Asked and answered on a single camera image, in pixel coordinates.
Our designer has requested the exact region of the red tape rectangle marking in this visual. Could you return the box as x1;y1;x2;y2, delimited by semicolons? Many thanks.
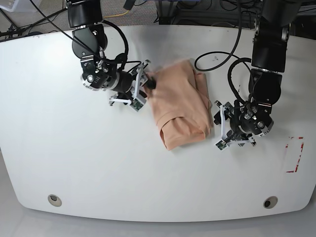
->
284;136;305;173

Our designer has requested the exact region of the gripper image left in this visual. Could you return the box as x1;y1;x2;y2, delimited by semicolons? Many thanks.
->
108;59;157;107

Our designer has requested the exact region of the yellow cable on floor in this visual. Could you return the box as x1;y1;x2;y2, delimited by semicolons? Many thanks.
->
103;9;129;19

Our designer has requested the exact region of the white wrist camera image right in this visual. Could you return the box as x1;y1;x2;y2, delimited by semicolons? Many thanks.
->
215;105;256;151

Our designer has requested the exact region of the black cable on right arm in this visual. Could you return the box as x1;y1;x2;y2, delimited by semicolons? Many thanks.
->
102;19;129;70

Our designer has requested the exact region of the clear plastic storage box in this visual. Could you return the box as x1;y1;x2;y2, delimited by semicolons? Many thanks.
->
0;0;37;12

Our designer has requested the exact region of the black equipment base on floor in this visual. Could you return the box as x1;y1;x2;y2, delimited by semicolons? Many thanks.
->
155;0;224;25

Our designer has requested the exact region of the right table cable grommet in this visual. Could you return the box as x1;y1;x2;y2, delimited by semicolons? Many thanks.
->
263;196;278;209

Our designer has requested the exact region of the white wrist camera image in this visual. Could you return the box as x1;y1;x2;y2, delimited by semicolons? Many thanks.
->
215;105;256;151
110;63;149;112

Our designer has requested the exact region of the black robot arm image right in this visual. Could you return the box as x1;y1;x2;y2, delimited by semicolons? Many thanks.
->
214;0;302;150

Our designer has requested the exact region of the black tripod stand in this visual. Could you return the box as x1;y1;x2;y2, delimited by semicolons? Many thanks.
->
0;5;70;40

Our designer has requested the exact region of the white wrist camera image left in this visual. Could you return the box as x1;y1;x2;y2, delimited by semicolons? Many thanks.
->
110;63;149;112

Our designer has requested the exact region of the table cable grommet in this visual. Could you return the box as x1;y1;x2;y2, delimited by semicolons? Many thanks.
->
47;195;62;207
263;196;278;209

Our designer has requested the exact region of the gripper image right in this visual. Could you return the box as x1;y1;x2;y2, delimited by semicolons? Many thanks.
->
213;100;252;137

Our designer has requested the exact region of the left table cable grommet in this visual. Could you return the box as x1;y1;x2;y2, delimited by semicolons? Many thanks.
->
47;195;62;207

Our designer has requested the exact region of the peach T-shirt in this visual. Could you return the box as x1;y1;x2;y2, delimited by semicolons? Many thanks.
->
144;60;213;151

